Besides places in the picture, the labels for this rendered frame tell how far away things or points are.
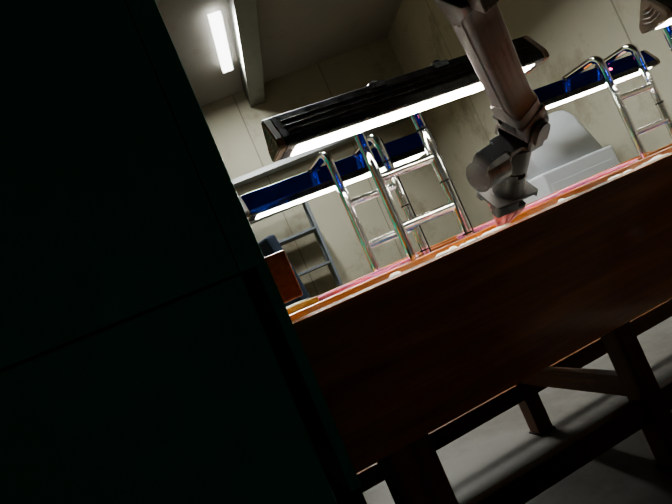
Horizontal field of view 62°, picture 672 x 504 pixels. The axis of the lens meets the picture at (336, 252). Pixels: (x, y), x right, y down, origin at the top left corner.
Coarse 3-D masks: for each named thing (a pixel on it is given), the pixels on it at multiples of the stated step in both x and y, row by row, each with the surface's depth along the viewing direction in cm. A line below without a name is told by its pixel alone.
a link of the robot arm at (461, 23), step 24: (456, 0) 68; (480, 0) 65; (456, 24) 73; (480, 24) 72; (504, 24) 75; (480, 48) 75; (504, 48) 78; (480, 72) 82; (504, 72) 81; (504, 96) 85; (528, 96) 89; (504, 120) 94; (528, 120) 92
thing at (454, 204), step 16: (432, 64) 113; (416, 128) 128; (368, 144) 123; (432, 144) 127; (368, 160) 123; (416, 160) 126; (432, 160) 127; (384, 176) 123; (448, 176) 128; (384, 192) 122; (448, 192) 126; (448, 208) 126; (400, 224) 122; (416, 224) 123; (464, 224) 126; (400, 240) 122; (416, 256) 122
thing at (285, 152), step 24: (528, 48) 116; (432, 72) 111; (456, 72) 111; (528, 72) 122; (336, 96) 106; (360, 96) 106; (384, 96) 106; (408, 96) 106; (432, 96) 107; (264, 120) 101; (288, 120) 101; (312, 120) 101; (336, 120) 101; (360, 120) 103; (288, 144) 98
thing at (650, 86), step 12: (624, 48) 182; (636, 48) 179; (588, 60) 178; (600, 60) 175; (612, 60) 188; (636, 60) 180; (576, 72) 184; (600, 72) 176; (648, 72) 179; (612, 84) 174; (648, 84) 179; (612, 96) 175; (624, 96) 175; (660, 96) 178; (624, 108) 174; (660, 108) 179; (624, 120) 174; (660, 120) 177; (636, 132) 174; (636, 144) 174
